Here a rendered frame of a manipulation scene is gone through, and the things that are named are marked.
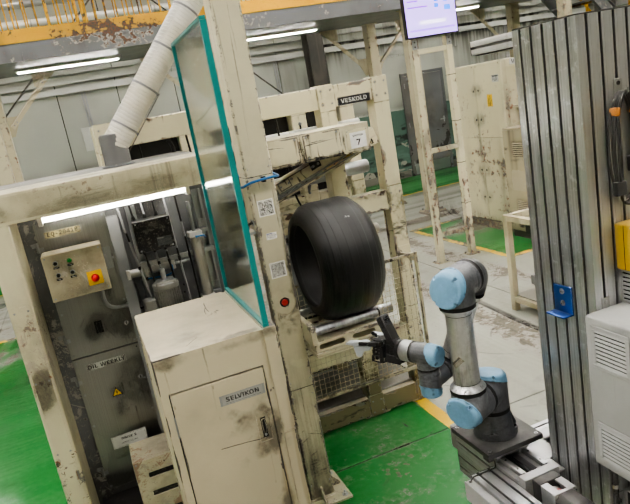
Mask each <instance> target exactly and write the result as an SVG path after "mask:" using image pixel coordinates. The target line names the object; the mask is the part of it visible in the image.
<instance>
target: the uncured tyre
mask: <svg viewBox="0 0 630 504"><path fill-rule="evenodd" d="M345 214H350V216H351V218H347V219H345V218H344V216H343V215H345ZM288 246H289V253H290V258H291V263H292V267H293V271H294V274H295V277H296V280H297V283H298V286H299V288H300V291H301V293H302V295H303V297H304V299H305V301H306V303H307V304H308V306H309V307H310V309H311V310H312V311H313V312H314V313H315V314H317V315H318V316H320V317H322V318H324V319H326V320H338V319H341V318H344V317H347V316H351V315H354V314H357V313H360V312H364V311H367V310H370V309H371V308H373V307H374V306H375V305H376V304H377V303H378V301H379V299H380V297H381V295H382V293H383V291H384V287H385V280H386V269H385V260H384V254H383V250H382V246H381V242H380V239H379V236H378V233H377V231H376V228H375V226H374V224H373V222H372V220H371V218H370V217H369V215H368V214H367V212H366V211H365V210H364V209H363V207H362V206H360V205H359V204H358V203H356V202H355V201H353V200H352V199H350V198H348V197H346V196H345V197H338V196H334V197H330V198H326V199H322V200H318V201H313V202H309V203H305V204H303V205H301V206H299V207H298V208H297V209H296V210H295V212H294V213H293V215H292V217H291V218H290V221H289V225H288Z"/></svg>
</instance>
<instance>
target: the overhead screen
mask: <svg viewBox="0 0 630 504"><path fill-rule="evenodd" d="M400 6H401V14H402V21H403V28H404V36H405V41H407V40H413V39H419V38H426V37H432V36H438V35H444V34H451V33H457V32H459V29H458V20H457V12H456V3H455V0H400Z"/></svg>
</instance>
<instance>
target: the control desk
mask: <svg viewBox="0 0 630 504"><path fill-rule="evenodd" d="M134 317H135V321H136V325H137V329H138V333H139V336H140V340H141V344H142V348H143V352H144V356H145V359H146V363H147V367H148V371H149V375H150V379H151V382H152V386H153V390H154V394H155V398H156V402H157V405H158V409H159V413H160V417H161V421H162V425H163V428H164V432H165V436H166V440H167V444H168V448H169V451H170V455H171V459H172V463H173V467H174V471H175V474H176V478H177V482H178V486H179V490H180V494H181V497H182V501H183V504H311V500H310V495H309V490H308V485H307V480H306V475H305V470H304V465H303V461H302V456H301V451H300V446H299V441H298V436H297V431H296V428H295V426H296V425H295V420H294V415H293V411H292V406H291V401H290V396H289V391H288V386H287V381H286V376H285V371H284V366H283V362H282V357H281V352H280V347H279V342H278V337H277V332H276V327H275V325H274V324H273V323H272V322H271V321H270V320H269V319H268V323H269V326H266V327H263V326H262V325H261V324H260V323H259V322H258V321H257V320H256V319H255V318H254V317H252V316H251V315H250V314H249V313H248V312H247V311H246V310H245V309H244V308H243V307H242V306H241V305H240V304H239V303H238V302H237V301H236V300H235V299H234V298H233V297H232V296H231V295H230V294H229V293H228V292H227V291H226V290H225V291H224V292H223V293H222V292H219V293H216V294H212V295H208V296H205V297H201V298H197V299H194V300H190V301H186V302H183V303H179V304H175V305H172V306H168V307H165V308H161V309H157V310H154V311H150V312H146V313H143V314H139V315H136V316H134Z"/></svg>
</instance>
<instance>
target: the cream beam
mask: <svg viewBox="0 0 630 504"><path fill-rule="evenodd" d="M363 130H365V133H366V139H367V146H364V147H359V148H354V149H352V148H351V142H350V136H349V133H353V132H358V131H363ZM266 140H267V145H268V150H269V155H270V161H271V166H272V171H273V170H277V169H282V168H287V167H291V166H296V165H300V164H305V163H310V162H314V161H319V160H323V159H328V158H333V157H337V156H342V155H346V154H351V153H356V152H360V151H365V150H369V149H371V143H370V137H369V130H368V124H367V121H360V122H347V123H342V124H337V125H332V126H327V127H322V128H317V129H312V130H307V131H302V132H297V133H292V134H287V135H282V136H277V137H272V138H267V139H266Z"/></svg>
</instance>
